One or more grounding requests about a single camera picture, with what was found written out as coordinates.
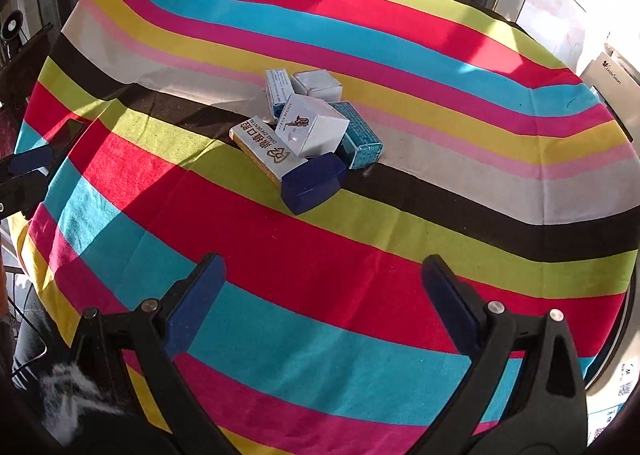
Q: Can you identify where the white orange long box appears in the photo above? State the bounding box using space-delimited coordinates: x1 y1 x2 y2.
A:
229 117 308 186

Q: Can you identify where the dark blue small box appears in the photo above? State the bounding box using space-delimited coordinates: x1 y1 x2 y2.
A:
280 152 347 214

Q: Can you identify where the striped colourful tablecloth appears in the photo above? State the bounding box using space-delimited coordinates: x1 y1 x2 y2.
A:
10 0 639 454

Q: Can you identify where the white logo cube box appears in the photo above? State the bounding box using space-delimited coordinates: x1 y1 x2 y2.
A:
276 94 349 158

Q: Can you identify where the white green barcode box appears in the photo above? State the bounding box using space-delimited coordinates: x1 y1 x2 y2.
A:
265 68 294 119

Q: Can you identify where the teal patterned box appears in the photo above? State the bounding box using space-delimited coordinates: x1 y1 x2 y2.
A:
330 100 383 170

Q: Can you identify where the small white cube box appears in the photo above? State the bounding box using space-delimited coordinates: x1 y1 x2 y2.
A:
291 69 343 103

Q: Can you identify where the white washing machine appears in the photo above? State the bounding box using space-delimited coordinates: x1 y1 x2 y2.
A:
579 44 640 441

